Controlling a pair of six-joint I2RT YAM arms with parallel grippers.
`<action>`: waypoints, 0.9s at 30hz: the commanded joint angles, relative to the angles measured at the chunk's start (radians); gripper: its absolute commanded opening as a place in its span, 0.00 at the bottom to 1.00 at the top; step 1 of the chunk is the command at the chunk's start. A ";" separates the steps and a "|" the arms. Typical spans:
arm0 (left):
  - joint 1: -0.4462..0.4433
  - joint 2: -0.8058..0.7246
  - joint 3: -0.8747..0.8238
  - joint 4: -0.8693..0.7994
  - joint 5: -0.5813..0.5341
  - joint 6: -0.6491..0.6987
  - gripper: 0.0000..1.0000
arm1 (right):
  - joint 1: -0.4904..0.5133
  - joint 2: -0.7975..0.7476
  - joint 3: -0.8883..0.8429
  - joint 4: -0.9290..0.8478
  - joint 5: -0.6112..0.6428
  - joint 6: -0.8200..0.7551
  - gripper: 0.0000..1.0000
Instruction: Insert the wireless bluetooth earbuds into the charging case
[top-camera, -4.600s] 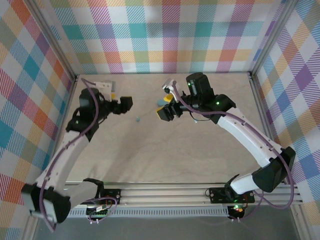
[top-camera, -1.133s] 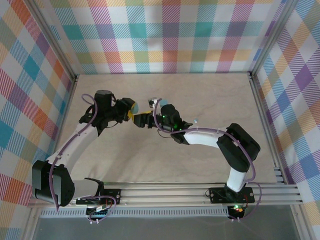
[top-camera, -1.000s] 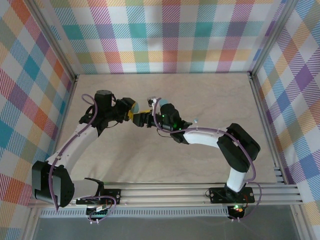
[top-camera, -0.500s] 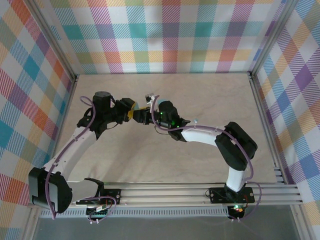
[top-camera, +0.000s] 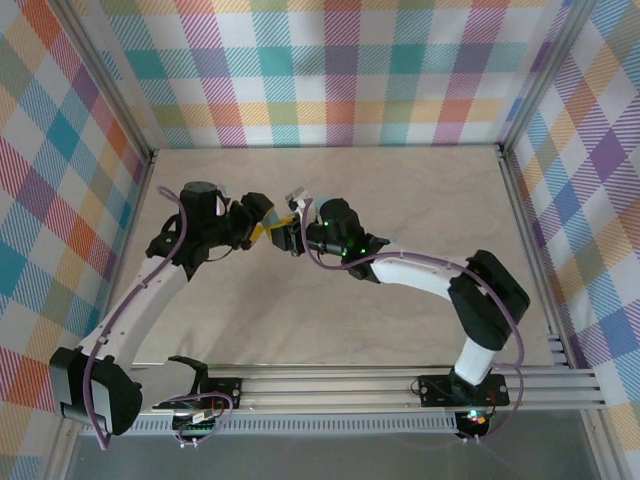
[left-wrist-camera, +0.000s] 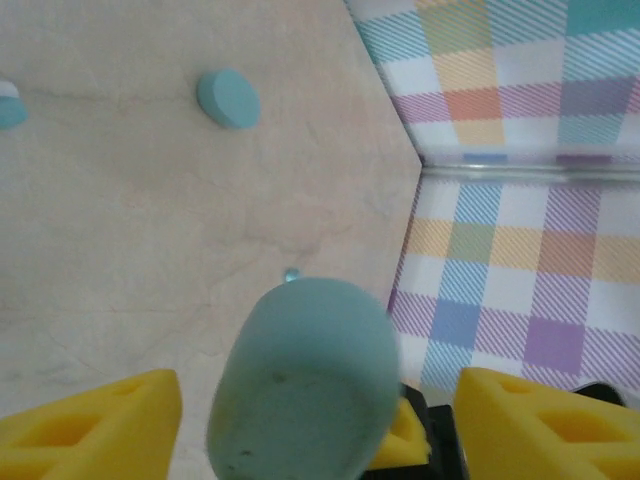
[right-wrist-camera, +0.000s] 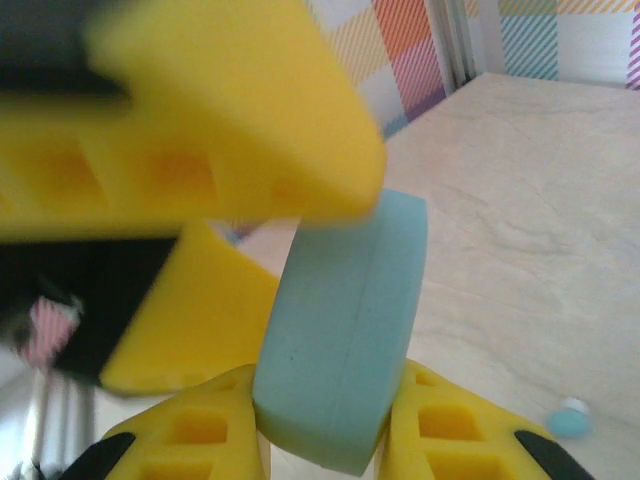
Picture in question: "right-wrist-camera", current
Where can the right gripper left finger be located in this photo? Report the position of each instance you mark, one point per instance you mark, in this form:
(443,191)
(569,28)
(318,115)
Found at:
(200,440)

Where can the teal earbud charging case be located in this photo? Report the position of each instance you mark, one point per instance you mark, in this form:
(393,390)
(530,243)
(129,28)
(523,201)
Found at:
(340,330)

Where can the aluminium frame post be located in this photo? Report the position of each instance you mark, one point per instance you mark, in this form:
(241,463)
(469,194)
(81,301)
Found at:
(457,45)

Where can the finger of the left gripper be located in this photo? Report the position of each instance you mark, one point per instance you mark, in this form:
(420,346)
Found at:
(200,310)
(225,110)

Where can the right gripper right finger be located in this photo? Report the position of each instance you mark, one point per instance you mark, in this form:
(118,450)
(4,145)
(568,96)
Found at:
(450,440)

